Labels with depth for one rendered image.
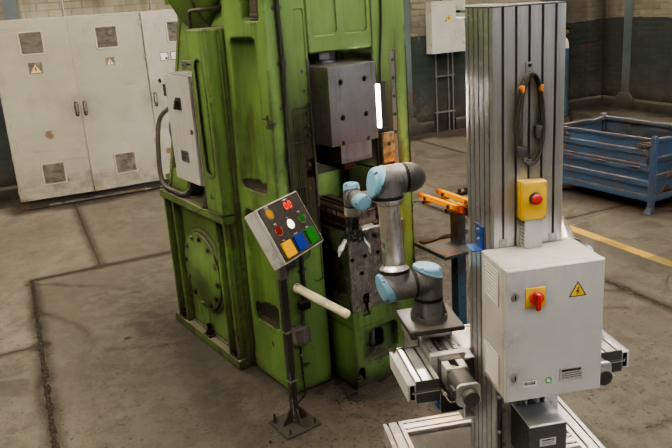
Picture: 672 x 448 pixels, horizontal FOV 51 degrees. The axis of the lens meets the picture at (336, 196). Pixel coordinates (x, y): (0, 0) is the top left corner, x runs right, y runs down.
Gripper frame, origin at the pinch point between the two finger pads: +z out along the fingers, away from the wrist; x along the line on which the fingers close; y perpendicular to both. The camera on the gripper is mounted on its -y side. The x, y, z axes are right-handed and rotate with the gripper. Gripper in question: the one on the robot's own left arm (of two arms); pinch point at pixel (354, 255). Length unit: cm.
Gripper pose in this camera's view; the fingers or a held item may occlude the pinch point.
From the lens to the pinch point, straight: 326.9
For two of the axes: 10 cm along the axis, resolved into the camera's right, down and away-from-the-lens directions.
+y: 1.7, 2.6, -9.5
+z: 0.7, 9.6, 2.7
